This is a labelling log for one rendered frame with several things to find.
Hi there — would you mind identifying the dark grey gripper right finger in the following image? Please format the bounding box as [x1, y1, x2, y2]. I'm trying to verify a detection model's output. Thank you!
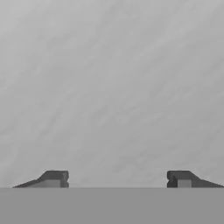
[166, 170, 224, 189]

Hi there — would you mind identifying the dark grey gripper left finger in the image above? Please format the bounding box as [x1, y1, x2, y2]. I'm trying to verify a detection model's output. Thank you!
[12, 170, 70, 189]

